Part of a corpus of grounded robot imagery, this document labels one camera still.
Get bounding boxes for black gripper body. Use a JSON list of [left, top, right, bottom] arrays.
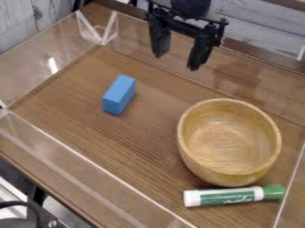
[[147, 0, 228, 46]]

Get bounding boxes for light wooden bowl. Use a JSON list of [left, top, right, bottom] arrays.
[[176, 98, 282, 187]]

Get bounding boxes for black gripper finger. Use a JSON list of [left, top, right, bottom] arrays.
[[148, 18, 171, 58], [187, 33, 212, 71]]

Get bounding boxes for clear acrylic tray wall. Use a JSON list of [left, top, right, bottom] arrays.
[[0, 4, 305, 228]]

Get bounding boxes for black cable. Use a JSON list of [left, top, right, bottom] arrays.
[[0, 200, 42, 228]]

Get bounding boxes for black metal stand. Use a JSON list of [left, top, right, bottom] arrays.
[[0, 159, 69, 228]]

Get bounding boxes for blue rectangular block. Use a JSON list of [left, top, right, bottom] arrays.
[[101, 75, 136, 115]]

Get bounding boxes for green and white marker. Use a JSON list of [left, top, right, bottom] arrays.
[[183, 184, 286, 208]]

